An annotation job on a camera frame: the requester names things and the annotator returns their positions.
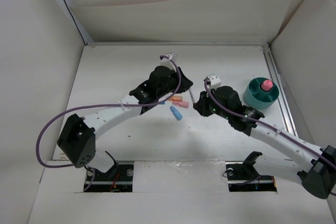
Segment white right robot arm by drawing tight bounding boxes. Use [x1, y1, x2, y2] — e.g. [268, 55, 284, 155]
[193, 81, 335, 199]

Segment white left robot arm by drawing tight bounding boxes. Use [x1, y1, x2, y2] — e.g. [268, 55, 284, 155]
[57, 66, 193, 180]

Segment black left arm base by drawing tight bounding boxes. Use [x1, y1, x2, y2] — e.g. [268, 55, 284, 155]
[83, 151, 134, 193]

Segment teal round divided container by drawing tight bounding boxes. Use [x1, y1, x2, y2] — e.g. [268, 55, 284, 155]
[244, 77, 279, 110]

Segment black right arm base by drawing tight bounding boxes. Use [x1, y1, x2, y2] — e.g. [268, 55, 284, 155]
[222, 151, 277, 193]

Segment blue highlighter marker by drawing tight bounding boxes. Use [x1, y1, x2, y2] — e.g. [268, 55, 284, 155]
[170, 105, 183, 121]

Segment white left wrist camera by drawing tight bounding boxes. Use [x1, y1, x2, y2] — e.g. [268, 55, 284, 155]
[160, 52, 177, 65]

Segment aluminium side rail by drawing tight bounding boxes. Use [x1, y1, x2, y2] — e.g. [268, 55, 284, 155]
[261, 44, 298, 136]

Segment pink rubber eraser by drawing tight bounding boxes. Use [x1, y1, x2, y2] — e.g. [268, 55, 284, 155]
[261, 79, 274, 92]

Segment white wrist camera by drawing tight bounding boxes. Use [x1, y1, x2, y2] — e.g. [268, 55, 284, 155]
[204, 73, 222, 90]
[160, 52, 177, 65]

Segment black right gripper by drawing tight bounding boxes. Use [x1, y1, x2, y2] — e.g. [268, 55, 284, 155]
[193, 88, 232, 120]

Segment red capped white pen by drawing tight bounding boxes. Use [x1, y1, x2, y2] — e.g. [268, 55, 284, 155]
[188, 89, 196, 104]

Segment orange highlighter marker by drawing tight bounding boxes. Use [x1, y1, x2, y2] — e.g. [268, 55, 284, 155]
[169, 95, 183, 102]

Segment pink highlighter marker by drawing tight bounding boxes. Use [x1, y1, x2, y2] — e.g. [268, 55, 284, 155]
[172, 101, 190, 109]

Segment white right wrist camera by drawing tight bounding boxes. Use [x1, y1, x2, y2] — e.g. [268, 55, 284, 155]
[204, 73, 222, 90]

